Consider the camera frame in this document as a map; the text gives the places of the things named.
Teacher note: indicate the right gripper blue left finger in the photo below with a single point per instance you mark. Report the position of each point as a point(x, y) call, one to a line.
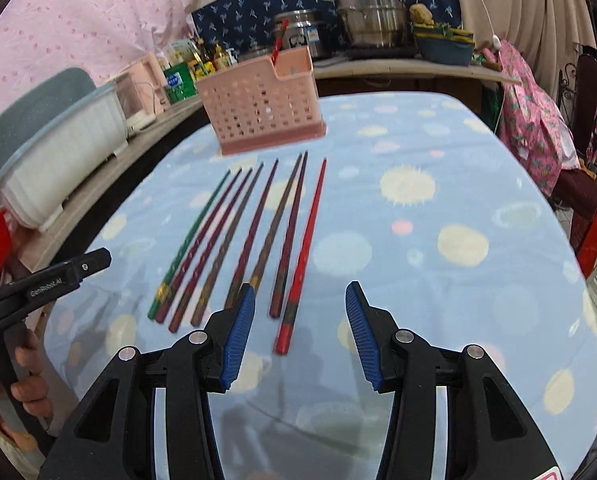
point(110, 434)

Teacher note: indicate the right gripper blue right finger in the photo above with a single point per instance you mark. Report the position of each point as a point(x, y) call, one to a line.
point(491, 435)

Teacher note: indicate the maroon chopstick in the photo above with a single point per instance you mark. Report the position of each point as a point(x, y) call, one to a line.
point(238, 276)
point(284, 263)

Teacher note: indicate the dark red chopstick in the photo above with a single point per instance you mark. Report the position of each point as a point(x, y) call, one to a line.
point(207, 241)
point(170, 286)

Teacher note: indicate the green chopstick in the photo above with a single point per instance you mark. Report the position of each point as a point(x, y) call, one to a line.
point(163, 287)

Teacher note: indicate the brown chopstick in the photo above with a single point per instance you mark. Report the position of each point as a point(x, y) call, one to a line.
point(259, 268)
point(208, 287)

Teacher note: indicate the bright red chopstick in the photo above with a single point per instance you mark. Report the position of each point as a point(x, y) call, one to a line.
point(279, 32)
point(284, 336)

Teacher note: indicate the person's left hand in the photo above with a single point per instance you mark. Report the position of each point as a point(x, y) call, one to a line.
point(31, 391)

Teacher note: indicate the white dish drainer tub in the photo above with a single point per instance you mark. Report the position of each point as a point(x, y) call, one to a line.
point(39, 176)

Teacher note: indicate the grey-blue drainer lid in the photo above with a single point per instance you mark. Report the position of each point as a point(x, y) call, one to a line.
point(31, 112)

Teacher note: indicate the wooden counter shelf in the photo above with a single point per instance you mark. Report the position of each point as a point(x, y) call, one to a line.
point(334, 77)

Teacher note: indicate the blue planet pattern tablecloth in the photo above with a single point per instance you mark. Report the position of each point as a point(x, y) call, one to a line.
point(429, 212)

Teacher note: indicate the pink electric kettle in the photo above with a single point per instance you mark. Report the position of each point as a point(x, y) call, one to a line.
point(141, 89)

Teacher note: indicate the green box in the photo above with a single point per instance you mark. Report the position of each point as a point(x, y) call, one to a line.
point(180, 84)

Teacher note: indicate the pink floral cloth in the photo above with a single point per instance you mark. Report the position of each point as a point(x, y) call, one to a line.
point(532, 126)

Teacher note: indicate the pink dotted cloth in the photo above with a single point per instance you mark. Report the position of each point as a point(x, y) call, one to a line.
point(39, 38)

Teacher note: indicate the yellow bottle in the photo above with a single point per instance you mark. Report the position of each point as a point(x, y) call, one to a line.
point(221, 58)

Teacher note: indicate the pink perforated utensil holder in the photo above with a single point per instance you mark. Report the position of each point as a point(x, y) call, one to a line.
point(263, 102)

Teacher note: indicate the navy leaf pattern cloth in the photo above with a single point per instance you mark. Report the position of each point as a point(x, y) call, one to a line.
point(243, 24)

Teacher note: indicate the dark blue plastic basin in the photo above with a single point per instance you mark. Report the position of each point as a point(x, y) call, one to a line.
point(443, 44)

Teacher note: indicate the steel rice cooker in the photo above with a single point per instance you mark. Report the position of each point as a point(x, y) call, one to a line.
point(306, 29)

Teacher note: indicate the beige curtain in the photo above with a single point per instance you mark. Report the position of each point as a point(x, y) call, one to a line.
point(547, 33)

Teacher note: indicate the large steel steamer pot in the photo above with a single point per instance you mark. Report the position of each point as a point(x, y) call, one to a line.
point(374, 24)

